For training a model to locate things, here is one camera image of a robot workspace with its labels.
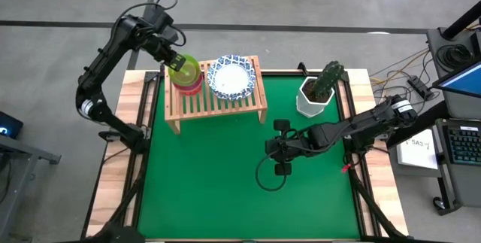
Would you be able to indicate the black aluminium table frame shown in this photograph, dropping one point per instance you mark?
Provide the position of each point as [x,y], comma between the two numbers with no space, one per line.
[363,216]

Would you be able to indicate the black power strip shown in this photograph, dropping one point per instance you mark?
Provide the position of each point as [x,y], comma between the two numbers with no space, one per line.
[419,87]

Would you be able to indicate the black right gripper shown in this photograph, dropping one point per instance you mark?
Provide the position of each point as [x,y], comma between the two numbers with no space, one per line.
[282,147]

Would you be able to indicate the slatted wooden shelf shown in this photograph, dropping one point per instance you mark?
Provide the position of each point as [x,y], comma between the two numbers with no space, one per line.
[210,104]

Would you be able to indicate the black device with blue light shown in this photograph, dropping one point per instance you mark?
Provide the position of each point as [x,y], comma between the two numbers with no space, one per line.
[9,124]

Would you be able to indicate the white labelled paper sheet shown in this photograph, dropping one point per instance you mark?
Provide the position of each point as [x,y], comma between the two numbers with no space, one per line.
[417,156]

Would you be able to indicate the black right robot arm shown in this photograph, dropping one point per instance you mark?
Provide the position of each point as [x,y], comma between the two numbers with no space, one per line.
[360,126]

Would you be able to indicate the grey equipment cart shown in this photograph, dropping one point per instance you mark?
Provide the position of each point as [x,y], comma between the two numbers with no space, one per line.
[462,183]

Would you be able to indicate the black backlit keyboard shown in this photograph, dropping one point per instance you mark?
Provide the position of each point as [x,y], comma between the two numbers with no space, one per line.
[466,145]

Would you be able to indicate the green plastic bowl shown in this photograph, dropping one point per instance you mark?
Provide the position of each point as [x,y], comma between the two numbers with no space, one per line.
[193,76]

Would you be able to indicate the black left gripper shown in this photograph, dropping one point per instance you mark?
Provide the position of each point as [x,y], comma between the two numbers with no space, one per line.
[169,56]

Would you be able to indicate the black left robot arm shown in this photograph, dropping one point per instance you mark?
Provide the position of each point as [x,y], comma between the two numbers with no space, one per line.
[97,66]

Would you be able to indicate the grey metal table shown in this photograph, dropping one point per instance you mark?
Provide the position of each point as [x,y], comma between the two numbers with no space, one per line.
[22,167]

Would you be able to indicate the blue patterned paper bowl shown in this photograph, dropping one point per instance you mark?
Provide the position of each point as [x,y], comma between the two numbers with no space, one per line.
[231,79]

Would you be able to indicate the laptop with blue screen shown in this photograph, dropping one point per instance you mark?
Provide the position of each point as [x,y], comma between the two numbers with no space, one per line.
[466,81]

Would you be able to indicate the cactus in white pot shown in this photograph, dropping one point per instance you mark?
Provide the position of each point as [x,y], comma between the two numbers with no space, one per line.
[312,107]

